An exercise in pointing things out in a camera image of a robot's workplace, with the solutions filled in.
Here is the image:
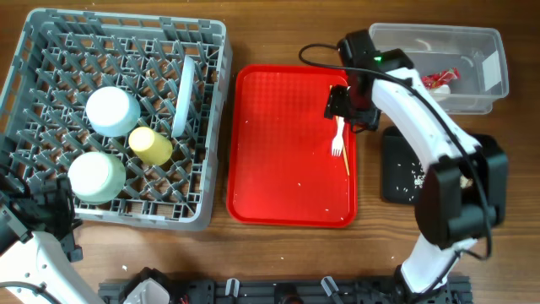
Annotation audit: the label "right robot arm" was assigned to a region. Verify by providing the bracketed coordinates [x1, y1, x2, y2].
[324, 30, 508, 303]

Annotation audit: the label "white napkin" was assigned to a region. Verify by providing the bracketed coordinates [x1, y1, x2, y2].
[429, 84, 451, 102]

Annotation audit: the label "red serving tray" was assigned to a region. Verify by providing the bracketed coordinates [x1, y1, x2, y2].
[226, 64, 358, 228]

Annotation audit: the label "light blue bowl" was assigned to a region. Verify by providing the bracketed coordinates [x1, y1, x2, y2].
[85, 86, 141, 137]

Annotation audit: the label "white plastic fork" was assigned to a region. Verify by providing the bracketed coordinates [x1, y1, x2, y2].
[332, 117, 345, 157]

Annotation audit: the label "wooden chopstick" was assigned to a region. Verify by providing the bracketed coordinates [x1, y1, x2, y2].
[328, 84, 351, 176]

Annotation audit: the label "rice food scraps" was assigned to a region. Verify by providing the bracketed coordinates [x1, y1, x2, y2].
[411, 163, 473, 189]

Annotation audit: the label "black waste tray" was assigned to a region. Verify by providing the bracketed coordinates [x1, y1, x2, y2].
[381, 125, 504, 206]

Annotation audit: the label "red snack wrapper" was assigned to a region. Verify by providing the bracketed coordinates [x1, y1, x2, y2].
[421, 68, 461, 90]

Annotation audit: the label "clear plastic bin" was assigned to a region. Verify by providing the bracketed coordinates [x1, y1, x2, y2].
[369, 23, 510, 114]

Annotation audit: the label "light blue plate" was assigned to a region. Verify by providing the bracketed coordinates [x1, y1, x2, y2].
[171, 57, 195, 138]

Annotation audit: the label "light green bowl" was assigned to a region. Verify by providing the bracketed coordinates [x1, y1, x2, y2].
[67, 152, 126, 204]

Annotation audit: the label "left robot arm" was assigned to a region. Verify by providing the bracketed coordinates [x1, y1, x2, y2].
[1, 136, 103, 303]

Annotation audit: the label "yellow plastic cup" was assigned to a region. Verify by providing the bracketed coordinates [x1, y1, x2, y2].
[128, 127, 173, 166]

